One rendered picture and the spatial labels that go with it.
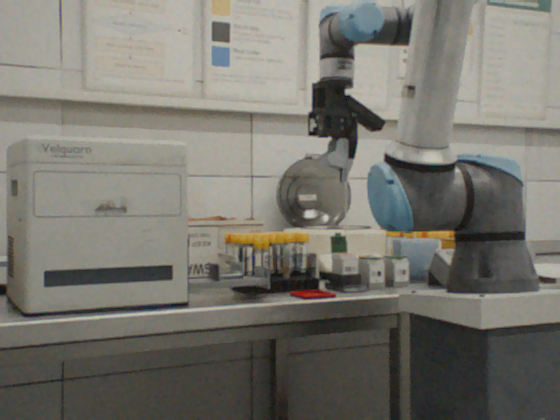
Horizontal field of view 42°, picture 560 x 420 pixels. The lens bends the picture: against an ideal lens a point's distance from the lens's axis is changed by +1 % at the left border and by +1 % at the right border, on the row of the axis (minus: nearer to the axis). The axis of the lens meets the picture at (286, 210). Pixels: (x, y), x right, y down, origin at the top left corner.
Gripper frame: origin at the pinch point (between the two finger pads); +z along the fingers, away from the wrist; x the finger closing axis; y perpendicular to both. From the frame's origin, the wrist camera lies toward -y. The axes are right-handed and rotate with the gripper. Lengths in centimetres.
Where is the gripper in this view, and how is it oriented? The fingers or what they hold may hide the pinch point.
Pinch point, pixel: (345, 176)
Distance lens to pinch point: 155.8
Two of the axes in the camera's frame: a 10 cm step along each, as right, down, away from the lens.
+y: -9.1, 0.1, -4.1
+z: 0.0, 10.0, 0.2
